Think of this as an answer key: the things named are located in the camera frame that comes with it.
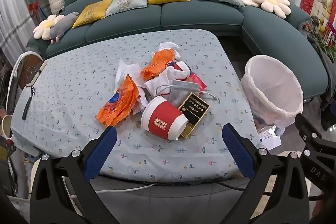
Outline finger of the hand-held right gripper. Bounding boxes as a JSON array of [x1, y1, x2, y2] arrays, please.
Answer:
[[294, 113, 336, 161]]

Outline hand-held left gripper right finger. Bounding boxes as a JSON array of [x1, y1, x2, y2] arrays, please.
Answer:
[[222, 123, 310, 224]]

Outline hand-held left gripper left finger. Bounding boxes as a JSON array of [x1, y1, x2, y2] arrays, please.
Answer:
[[29, 126, 124, 224]]

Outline large orange plastic bag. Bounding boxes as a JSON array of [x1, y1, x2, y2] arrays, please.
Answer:
[[96, 74, 140, 128]]

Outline bin with white liner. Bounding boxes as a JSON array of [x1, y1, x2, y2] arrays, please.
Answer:
[[240, 55, 304, 132]]

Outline black gold box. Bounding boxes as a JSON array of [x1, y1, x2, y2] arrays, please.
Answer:
[[178, 92, 211, 138]]

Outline red white paper cup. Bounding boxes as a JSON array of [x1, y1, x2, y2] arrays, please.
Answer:
[[140, 95, 187, 141]]

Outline red paper packet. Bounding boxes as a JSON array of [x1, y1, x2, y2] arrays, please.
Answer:
[[185, 72, 208, 92]]

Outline grey drawstring pouch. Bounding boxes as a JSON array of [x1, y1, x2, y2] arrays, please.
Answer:
[[168, 80, 200, 109]]

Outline large white tissue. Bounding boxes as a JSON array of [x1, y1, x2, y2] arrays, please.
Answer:
[[115, 59, 149, 114]]

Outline white plastic bag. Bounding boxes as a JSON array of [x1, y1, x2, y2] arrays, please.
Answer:
[[144, 67, 192, 98]]

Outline small orange plastic bag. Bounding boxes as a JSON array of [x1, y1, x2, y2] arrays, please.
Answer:
[[140, 49, 176, 81]]

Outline black suitcase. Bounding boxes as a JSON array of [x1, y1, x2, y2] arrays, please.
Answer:
[[320, 98, 336, 131]]

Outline white printed paper sheet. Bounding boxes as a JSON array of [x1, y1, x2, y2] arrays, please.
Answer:
[[256, 124, 285, 149]]

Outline grey knitted blanket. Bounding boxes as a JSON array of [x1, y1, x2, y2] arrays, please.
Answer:
[[307, 35, 336, 109]]

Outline floral light blue tablecloth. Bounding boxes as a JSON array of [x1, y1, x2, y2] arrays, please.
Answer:
[[10, 28, 259, 184]]

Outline cream mug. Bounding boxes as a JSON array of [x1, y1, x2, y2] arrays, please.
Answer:
[[1, 114, 13, 139]]

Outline potted flowering plants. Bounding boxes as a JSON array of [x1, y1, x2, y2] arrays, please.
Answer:
[[302, 14, 336, 62]]

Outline grey plush toy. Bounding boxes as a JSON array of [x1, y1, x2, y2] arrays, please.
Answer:
[[49, 11, 79, 44]]

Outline teal corner sofa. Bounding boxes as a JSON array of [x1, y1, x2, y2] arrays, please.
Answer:
[[26, 0, 330, 106]]

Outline white sheer curtain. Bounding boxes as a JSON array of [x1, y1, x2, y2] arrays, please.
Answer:
[[0, 0, 34, 56]]

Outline white cable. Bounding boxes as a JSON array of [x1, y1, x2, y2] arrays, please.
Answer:
[[96, 183, 155, 193]]

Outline black tassel strap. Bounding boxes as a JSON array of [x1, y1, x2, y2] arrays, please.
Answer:
[[22, 86, 36, 119]]

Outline round wooden disc white frame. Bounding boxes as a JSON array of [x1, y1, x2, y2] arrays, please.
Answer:
[[8, 52, 44, 109]]

